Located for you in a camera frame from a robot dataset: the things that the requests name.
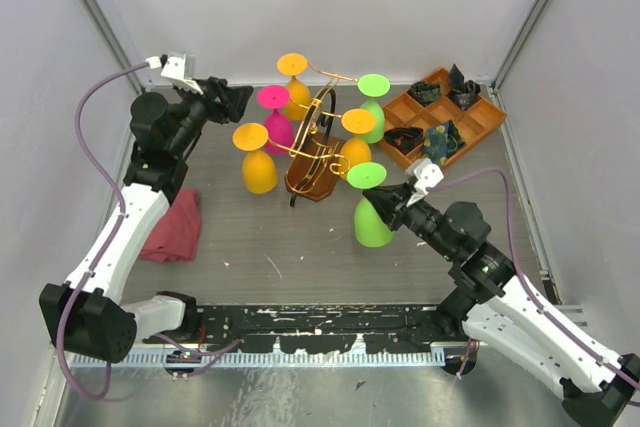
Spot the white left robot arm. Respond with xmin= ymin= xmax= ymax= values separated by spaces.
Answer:
xmin=39 ymin=77 xmax=254 ymax=363

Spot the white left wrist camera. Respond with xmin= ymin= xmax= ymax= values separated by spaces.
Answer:
xmin=144 ymin=53 xmax=204 ymax=95

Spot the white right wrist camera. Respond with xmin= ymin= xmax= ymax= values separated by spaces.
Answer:
xmin=405 ymin=158 xmax=444 ymax=207

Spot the gold wire wine glass rack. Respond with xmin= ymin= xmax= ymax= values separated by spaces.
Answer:
xmin=284 ymin=57 xmax=358 ymax=207

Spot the pink plastic wine glass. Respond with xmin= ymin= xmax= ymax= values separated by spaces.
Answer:
xmin=257 ymin=84 xmax=295 ymax=155

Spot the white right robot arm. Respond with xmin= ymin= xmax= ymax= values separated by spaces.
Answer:
xmin=363 ymin=184 xmax=639 ymax=426

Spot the black mounting rail base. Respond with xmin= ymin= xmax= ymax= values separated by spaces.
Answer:
xmin=163 ymin=304 xmax=468 ymax=355

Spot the grey slotted cable duct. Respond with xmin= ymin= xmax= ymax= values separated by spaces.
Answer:
xmin=69 ymin=349 xmax=447 ymax=369

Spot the red folded cloth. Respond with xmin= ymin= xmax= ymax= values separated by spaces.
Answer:
xmin=139 ymin=188 xmax=202 ymax=263

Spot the blue yellow patterned cloth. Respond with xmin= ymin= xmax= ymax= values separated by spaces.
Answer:
xmin=422 ymin=120 xmax=467 ymax=166

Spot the dark blue folded cloth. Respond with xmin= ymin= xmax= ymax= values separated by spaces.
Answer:
xmin=448 ymin=64 xmax=481 ymax=111

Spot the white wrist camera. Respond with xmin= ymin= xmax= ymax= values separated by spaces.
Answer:
xmin=144 ymin=53 xmax=204 ymax=95
xmin=405 ymin=158 xmax=444 ymax=207

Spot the orange wooden divided tray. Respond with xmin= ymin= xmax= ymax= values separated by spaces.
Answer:
xmin=383 ymin=68 xmax=506 ymax=170

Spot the black rolled belt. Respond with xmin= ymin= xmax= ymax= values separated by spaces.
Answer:
xmin=384 ymin=127 xmax=424 ymax=155

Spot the orange wine glass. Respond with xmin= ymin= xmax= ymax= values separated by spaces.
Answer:
xmin=232 ymin=122 xmax=278 ymax=195
xmin=276 ymin=53 xmax=311 ymax=121
xmin=339 ymin=108 xmax=376 ymax=178

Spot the green wine glass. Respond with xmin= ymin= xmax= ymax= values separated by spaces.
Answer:
xmin=346 ymin=161 xmax=394 ymax=248
xmin=357 ymin=73 xmax=391 ymax=144

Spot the dark green patterned cloth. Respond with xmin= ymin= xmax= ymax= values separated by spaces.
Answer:
xmin=408 ymin=80 xmax=442 ymax=106

